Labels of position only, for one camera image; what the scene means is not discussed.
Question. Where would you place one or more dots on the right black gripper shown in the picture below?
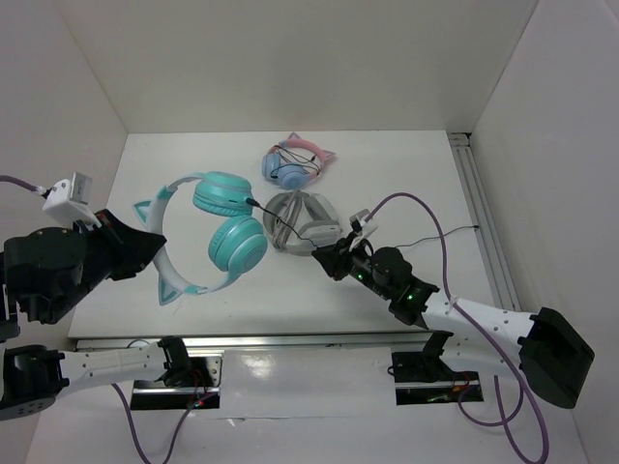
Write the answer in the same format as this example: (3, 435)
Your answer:
(336, 256)

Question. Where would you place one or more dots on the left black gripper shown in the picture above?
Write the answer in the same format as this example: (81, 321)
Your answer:
(134, 246)

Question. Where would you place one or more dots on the teal cat-ear headphones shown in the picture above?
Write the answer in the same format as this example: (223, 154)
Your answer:
(236, 247)

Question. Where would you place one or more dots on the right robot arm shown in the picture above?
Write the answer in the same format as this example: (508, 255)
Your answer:
(552, 357)

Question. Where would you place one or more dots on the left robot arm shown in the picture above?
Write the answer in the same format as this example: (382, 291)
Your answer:
(33, 377)

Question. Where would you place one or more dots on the white grey headphones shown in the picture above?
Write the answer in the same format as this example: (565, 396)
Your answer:
(298, 222)

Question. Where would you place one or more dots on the blue pink cat-ear headphones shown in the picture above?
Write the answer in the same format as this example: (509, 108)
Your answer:
(294, 162)

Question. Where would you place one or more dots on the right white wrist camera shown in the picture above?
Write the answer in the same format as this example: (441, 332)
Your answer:
(363, 226)

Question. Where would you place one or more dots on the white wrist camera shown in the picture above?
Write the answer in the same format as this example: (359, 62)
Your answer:
(363, 226)
(67, 202)

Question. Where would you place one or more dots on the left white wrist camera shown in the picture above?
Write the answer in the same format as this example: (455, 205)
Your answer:
(67, 202)

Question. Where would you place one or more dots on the aluminium front rail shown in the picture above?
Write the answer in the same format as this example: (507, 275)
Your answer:
(306, 340)

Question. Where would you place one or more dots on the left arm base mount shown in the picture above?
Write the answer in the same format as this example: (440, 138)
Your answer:
(200, 387)

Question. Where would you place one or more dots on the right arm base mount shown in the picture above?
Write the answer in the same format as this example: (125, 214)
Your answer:
(422, 380)

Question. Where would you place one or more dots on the aluminium side rail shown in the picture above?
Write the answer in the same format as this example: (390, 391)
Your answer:
(501, 283)

